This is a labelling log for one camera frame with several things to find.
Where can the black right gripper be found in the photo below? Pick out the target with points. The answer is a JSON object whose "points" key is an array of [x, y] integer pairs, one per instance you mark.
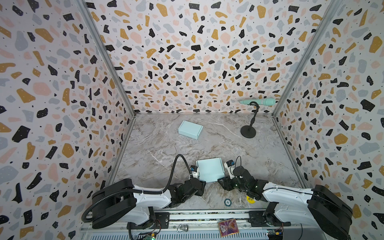
{"points": [[227, 182]]}

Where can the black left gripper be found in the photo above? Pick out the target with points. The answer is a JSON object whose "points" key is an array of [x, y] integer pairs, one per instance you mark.
{"points": [[201, 190]]}

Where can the mint box sheets stack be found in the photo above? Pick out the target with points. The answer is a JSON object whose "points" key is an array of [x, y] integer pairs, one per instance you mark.
{"points": [[210, 170]]}

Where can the mint paper box sheet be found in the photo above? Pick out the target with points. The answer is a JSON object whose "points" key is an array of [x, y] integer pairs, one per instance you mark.
{"points": [[189, 129]]}

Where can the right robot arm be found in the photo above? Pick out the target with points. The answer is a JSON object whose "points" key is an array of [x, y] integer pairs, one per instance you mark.
{"points": [[317, 207]]}

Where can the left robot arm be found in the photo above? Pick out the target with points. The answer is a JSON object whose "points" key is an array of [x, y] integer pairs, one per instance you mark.
{"points": [[136, 204]]}

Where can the dark round tape roll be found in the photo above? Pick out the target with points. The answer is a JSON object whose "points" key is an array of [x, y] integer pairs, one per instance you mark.
{"points": [[227, 202]]}

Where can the yellow round sticker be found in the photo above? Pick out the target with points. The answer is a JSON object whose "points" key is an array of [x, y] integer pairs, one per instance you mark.
{"points": [[251, 200]]}

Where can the purple snack packet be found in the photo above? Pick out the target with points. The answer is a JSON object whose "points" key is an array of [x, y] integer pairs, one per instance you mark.
{"points": [[228, 227]]}

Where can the black round-base stand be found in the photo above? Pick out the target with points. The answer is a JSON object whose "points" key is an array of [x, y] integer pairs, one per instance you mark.
{"points": [[248, 131]]}

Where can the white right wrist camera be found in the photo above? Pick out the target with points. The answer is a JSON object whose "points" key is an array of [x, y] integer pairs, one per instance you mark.
{"points": [[230, 166]]}

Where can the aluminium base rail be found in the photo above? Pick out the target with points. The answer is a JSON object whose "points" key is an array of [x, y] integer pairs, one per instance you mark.
{"points": [[202, 225]]}

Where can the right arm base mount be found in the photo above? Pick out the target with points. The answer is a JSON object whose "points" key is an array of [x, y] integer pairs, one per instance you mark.
{"points": [[266, 218]]}

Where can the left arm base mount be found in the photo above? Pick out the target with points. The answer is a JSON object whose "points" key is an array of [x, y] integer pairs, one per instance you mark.
{"points": [[147, 218]]}

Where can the aluminium corner post right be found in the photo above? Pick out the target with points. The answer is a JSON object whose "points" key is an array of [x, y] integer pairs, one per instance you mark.
{"points": [[317, 37]]}

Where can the aluminium corner post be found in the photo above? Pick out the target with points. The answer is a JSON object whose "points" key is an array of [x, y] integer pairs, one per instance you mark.
{"points": [[317, 37], [103, 52]]}

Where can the aluminium corner post left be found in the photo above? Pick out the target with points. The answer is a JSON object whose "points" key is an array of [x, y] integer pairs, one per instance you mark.
{"points": [[103, 52]]}

